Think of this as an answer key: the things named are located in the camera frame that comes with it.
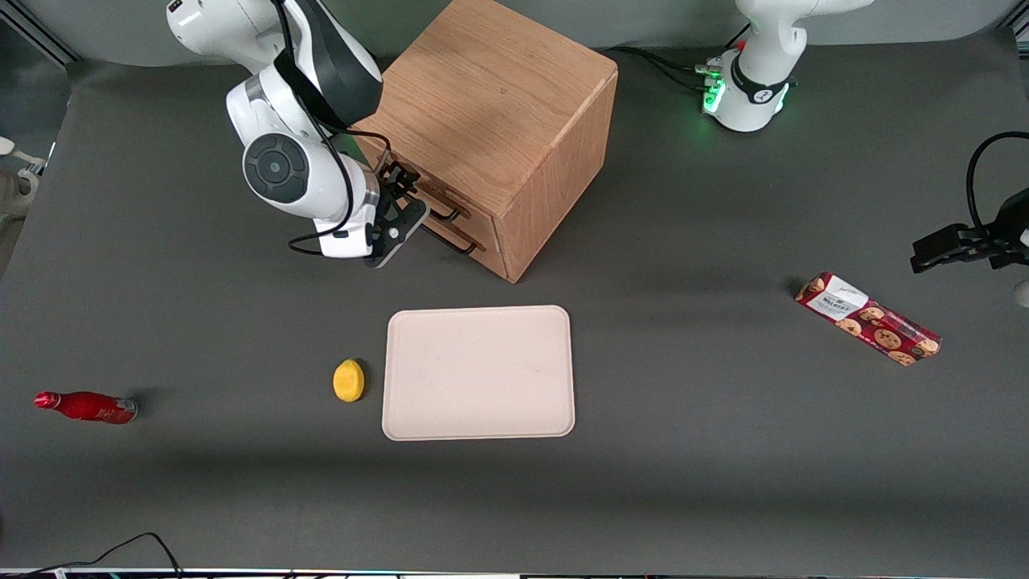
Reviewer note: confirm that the red cookie box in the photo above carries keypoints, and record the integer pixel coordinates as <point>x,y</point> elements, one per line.
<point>868,320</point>

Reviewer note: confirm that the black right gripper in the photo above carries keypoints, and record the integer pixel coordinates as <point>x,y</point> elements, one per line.
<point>393,183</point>

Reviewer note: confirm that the red bottle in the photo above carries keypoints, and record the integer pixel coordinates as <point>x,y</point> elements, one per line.
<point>88,407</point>

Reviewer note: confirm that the aluminium frame bar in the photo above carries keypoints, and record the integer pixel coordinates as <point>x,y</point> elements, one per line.
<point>44,36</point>
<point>1017,28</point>

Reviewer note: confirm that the white plastic fixture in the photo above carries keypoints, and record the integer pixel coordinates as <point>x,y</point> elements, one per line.
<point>16,181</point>

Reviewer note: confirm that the wooden drawer cabinet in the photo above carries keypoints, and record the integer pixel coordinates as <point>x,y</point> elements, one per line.
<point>490,96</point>

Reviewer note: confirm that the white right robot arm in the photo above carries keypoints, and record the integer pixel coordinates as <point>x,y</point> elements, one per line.
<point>281,161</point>

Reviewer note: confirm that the beige rectangular tray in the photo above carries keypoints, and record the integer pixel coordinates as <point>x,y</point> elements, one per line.
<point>478,374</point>

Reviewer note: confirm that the yellow lemon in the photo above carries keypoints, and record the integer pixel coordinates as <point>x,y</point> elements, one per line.
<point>348,380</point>

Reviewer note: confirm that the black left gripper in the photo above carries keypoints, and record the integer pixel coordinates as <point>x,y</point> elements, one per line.
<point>999,239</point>

